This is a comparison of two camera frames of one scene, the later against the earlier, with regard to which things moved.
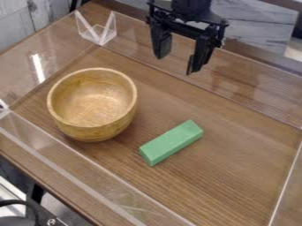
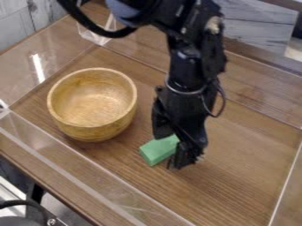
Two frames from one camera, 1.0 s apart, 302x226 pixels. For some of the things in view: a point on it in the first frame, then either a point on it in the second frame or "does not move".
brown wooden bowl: x=93 y=103 does not move
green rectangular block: x=170 y=142 does not move
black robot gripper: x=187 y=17 → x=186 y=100
